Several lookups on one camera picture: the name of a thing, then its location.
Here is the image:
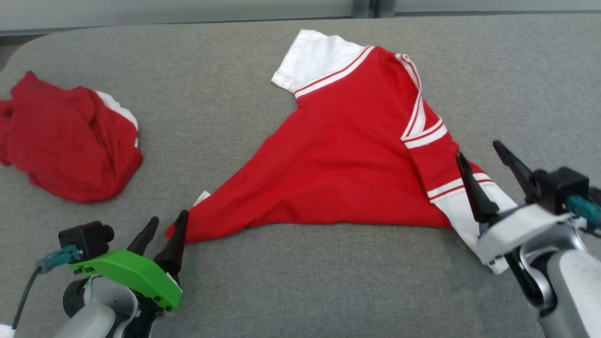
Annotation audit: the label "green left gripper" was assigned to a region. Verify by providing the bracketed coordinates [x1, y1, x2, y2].
[69, 209, 190, 311]

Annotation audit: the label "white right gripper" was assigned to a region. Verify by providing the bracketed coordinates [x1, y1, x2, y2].
[455, 139, 574, 266]

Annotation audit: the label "red shorts with white stripe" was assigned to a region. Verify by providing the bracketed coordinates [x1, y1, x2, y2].
[0, 70, 144, 204]

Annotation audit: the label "red shirt with white sleeves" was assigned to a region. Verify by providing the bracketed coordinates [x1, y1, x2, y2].
[164, 29, 520, 276]

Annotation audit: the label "grey fabric sofa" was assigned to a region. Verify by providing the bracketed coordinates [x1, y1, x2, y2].
[0, 13, 601, 338]

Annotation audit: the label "left camera cable teal plug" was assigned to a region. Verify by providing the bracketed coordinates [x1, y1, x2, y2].
[11, 244, 83, 330]

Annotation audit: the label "grey partition post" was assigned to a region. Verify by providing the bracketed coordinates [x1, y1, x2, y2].
[352, 0, 396, 19]

